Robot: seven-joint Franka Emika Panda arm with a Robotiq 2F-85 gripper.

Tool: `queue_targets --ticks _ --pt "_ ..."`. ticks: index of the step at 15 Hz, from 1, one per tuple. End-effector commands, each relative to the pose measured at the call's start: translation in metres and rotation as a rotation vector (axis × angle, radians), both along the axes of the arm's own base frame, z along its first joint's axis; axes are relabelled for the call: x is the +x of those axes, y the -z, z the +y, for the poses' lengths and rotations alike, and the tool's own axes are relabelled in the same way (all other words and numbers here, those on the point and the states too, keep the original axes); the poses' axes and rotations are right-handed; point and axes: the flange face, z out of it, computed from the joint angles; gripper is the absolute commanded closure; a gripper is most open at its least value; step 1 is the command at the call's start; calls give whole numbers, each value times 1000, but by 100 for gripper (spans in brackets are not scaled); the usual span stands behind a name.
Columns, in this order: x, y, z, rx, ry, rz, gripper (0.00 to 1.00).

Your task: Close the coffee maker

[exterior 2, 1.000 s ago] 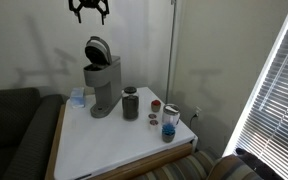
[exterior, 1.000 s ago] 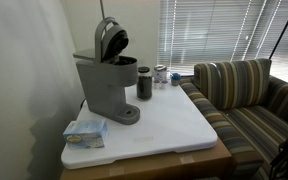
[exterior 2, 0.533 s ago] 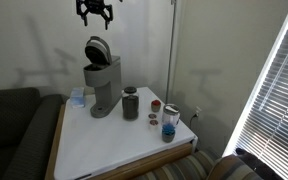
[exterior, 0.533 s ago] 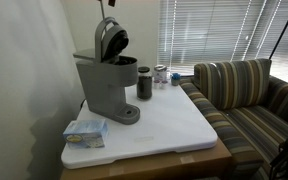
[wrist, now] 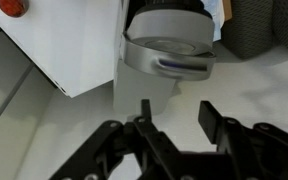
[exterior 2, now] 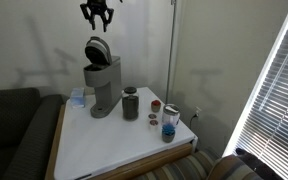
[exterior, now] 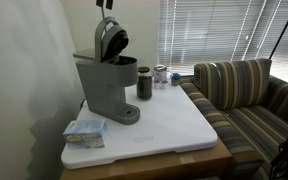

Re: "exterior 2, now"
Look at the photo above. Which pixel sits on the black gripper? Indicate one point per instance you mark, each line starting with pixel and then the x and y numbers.
pixel 98 6

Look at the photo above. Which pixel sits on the thin metal pole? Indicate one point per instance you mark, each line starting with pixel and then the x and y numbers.
pixel 170 50

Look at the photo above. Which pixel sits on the black lidded steel tumbler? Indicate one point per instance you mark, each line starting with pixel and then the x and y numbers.
pixel 130 106

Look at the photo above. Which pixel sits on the red succulent in small pot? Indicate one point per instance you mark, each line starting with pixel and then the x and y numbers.
pixel 155 105

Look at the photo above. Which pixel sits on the clear jar silver lid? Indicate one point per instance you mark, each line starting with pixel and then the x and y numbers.
pixel 170 115

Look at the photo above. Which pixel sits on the dark grey fabric sofa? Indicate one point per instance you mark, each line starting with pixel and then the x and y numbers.
pixel 14 133

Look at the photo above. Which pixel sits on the white square table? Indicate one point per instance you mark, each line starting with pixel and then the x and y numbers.
pixel 150 161

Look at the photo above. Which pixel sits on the striped sofa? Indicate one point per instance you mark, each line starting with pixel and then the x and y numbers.
pixel 174 170

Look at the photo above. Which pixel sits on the white window blinds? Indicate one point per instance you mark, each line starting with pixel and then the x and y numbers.
pixel 280 110

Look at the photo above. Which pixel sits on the white wall outlet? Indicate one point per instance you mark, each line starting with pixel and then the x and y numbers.
pixel 197 110

